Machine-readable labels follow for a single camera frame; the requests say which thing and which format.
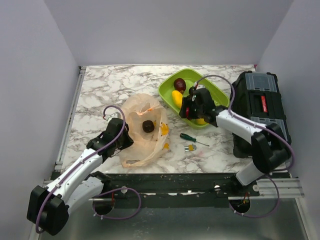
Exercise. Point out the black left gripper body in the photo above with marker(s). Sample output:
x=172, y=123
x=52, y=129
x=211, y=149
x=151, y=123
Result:
x=124, y=142

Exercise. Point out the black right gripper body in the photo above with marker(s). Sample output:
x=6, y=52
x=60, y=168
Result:
x=195, y=112

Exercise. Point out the yellow fake fruit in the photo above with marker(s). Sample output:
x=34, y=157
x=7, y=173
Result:
x=177, y=98

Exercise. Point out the translucent orange plastic bag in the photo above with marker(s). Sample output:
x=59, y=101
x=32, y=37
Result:
x=147, y=147

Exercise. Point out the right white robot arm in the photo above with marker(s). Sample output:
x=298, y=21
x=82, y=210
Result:
x=268, y=145

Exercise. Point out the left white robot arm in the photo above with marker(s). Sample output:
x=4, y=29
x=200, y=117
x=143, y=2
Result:
x=49, y=207

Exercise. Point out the yellow fake mango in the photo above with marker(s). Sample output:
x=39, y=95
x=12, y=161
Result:
x=200, y=121

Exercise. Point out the dark brown fake fruit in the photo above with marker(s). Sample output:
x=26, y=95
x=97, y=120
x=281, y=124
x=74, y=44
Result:
x=148, y=126

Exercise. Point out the green plastic tray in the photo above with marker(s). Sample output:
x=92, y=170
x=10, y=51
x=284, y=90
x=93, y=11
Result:
x=190, y=76

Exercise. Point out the hex key set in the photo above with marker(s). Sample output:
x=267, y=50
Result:
x=190, y=148

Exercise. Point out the black plastic toolbox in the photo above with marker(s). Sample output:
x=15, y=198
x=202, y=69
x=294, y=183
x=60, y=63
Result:
x=258, y=98

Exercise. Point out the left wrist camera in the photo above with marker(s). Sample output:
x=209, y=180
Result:
x=111, y=116

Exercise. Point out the green handled screwdriver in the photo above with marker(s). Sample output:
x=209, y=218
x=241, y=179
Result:
x=190, y=138

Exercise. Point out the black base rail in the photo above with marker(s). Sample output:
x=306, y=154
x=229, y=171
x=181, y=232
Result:
x=172, y=190

